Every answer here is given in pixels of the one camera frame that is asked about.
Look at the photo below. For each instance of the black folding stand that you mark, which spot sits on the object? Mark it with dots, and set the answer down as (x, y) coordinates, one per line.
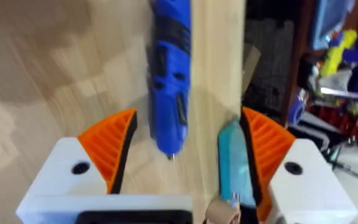
(350, 158)

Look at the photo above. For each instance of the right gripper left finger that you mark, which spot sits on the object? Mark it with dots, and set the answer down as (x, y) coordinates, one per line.
(73, 174)

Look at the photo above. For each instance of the heap of colourful toys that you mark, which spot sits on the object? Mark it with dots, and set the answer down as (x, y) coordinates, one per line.
(340, 62)

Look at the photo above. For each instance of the teal flat box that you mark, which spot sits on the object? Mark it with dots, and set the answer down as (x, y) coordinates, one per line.
(235, 165)

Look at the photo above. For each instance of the brown tape roll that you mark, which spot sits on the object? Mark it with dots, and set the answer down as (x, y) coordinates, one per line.
(223, 213)

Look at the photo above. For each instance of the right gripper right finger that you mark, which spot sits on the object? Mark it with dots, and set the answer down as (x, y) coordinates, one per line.
(303, 186)

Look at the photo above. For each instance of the blue electric screwdriver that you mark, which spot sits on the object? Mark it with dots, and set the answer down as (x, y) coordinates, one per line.
(170, 77)

